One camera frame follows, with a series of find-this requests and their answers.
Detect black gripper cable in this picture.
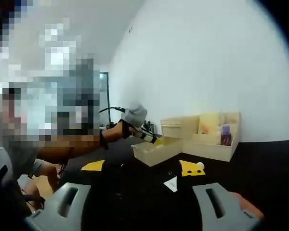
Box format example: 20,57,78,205
99,106,127,114

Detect plain beige drawstring pouch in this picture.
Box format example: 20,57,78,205
219,112,239,126

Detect person's leg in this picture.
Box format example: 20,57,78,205
26,160,60,196

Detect beige wooden drawer organizer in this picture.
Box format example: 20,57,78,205
160,111,241,162

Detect glass door dark frame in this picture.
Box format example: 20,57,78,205
100,71,111,123

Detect person's right hand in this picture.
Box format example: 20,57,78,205
232,192,265,218

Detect white cosmetic bottle slim cap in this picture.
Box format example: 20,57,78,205
163,161,206,193

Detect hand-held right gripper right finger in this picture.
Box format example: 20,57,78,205
178,160,264,223

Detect black table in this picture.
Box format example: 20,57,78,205
62,138,289,231

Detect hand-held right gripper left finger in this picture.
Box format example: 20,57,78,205
26,159,106,231

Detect person's left hand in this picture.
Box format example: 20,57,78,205
102,119,136,149

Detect yellow patterned cotton pad packet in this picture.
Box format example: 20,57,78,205
198,113,220,135

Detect purple clear cosmetic bottle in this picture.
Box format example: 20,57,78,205
220,124,233,146

